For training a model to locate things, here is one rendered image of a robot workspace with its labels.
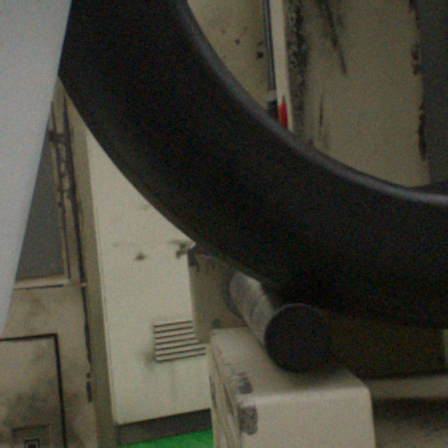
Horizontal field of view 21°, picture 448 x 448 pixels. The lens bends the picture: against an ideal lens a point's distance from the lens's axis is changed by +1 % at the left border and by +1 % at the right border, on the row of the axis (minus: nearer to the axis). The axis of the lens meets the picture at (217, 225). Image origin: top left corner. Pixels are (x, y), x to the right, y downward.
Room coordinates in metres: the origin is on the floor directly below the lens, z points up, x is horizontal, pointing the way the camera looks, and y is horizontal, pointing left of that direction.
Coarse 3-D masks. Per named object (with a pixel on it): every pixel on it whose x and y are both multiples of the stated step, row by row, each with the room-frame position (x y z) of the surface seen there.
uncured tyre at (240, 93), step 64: (128, 0) 0.75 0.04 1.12; (64, 64) 0.79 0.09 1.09; (128, 64) 0.75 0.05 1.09; (192, 64) 0.75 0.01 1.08; (128, 128) 0.78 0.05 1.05; (192, 128) 0.75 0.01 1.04; (256, 128) 0.75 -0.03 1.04; (192, 192) 0.78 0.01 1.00; (256, 192) 0.76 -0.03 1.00; (320, 192) 0.76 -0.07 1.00; (384, 192) 0.76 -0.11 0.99; (256, 256) 0.79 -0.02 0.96; (320, 256) 0.77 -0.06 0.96; (384, 256) 0.76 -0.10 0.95; (384, 320) 0.82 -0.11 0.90
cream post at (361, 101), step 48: (288, 0) 1.17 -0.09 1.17; (336, 0) 1.17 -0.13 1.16; (384, 0) 1.17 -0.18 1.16; (288, 48) 1.17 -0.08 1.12; (336, 48) 1.17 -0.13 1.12; (384, 48) 1.17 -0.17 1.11; (288, 96) 1.18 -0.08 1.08; (336, 96) 1.17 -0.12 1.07; (384, 96) 1.17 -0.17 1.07; (336, 144) 1.17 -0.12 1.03; (384, 144) 1.17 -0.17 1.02; (336, 336) 1.17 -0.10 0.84; (384, 336) 1.17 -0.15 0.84; (432, 336) 1.17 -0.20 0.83
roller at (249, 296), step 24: (240, 288) 1.03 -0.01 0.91; (264, 288) 0.93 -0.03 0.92; (240, 312) 1.05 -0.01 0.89; (264, 312) 0.83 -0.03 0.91; (288, 312) 0.79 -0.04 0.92; (312, 312) 0.79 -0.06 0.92; (264, 336) 0.80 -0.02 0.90; (288, 336) 0.79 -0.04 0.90; (312, 336) 0.79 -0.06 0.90; (288, 360) 0.79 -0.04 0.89; (312, 360) 0.79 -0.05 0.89
